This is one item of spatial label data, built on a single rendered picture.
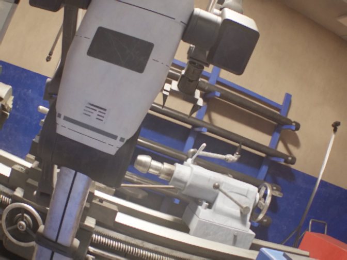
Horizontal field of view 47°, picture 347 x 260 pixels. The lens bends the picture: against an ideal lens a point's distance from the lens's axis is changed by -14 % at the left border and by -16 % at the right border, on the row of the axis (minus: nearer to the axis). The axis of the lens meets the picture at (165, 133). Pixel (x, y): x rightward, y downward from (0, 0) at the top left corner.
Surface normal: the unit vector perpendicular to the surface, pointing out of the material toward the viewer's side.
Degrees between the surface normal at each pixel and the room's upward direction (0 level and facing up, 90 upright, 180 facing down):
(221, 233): 90
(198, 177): 86
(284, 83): 90
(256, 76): 90
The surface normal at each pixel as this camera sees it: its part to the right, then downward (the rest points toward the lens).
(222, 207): 0.27, -0.30
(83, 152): -0.02, 0.31
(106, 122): 0.08, 0.06
